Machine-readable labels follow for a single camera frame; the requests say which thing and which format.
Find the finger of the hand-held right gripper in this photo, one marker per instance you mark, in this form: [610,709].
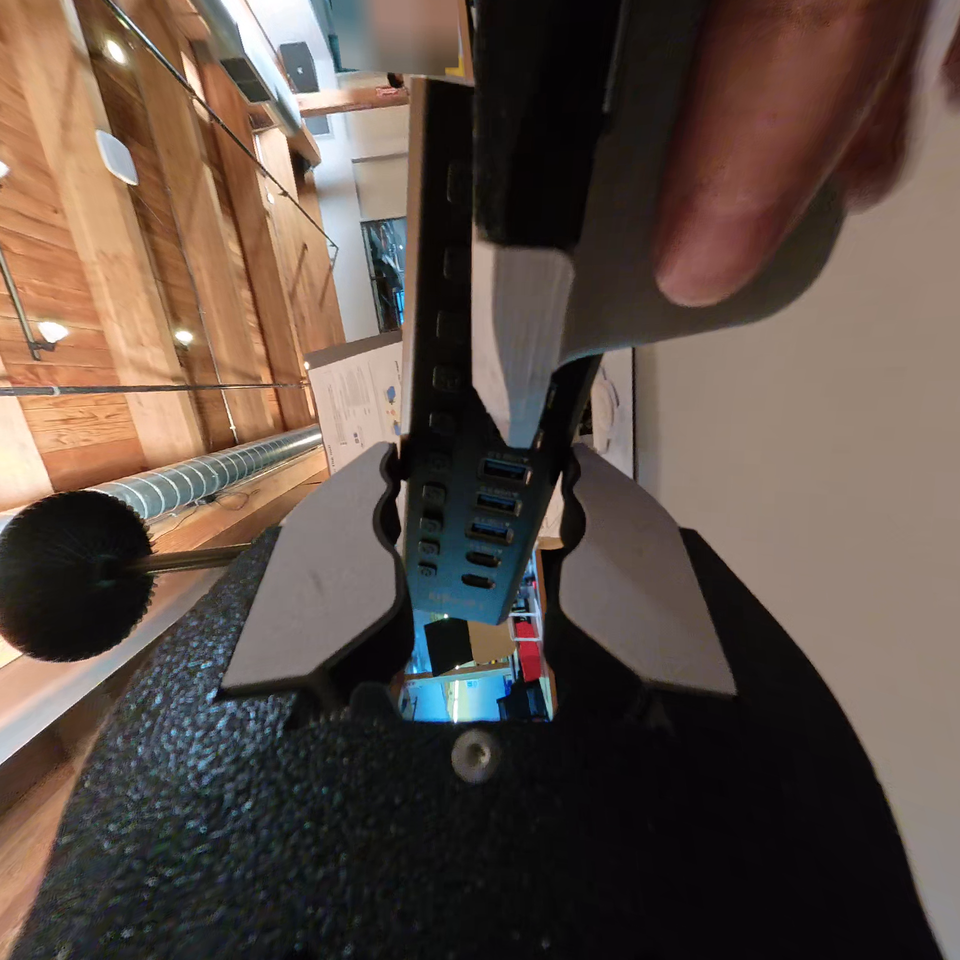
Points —
[615,300]
[525,330]

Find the silver spiral air duct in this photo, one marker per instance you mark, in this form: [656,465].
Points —
[210,472]

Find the black ceiling speaker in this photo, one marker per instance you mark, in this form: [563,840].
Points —
[298,67]

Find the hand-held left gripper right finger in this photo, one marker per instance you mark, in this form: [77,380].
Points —
[645,592]

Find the white printed board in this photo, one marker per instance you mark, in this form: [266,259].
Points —
[360,405]

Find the dark multi-port usb hub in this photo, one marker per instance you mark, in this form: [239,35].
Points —
[450,525]

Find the white ceiling access point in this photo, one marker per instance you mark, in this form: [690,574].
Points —
[118,157]

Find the round ceiling spotlight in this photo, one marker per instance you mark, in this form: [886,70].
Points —
[115,51]
[52,331]
[184,337]

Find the dark wall screen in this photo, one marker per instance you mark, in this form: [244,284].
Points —
[386,277]

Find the red box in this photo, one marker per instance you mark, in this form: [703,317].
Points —
[531,660]

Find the thin black ceiling rod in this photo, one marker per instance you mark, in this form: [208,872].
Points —
[150,388]

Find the black box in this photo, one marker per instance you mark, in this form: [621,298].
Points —
[448,646]

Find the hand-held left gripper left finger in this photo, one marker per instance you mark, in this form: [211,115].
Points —
[315,585]

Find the person's right hand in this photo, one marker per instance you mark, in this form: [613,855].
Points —
[787,112]

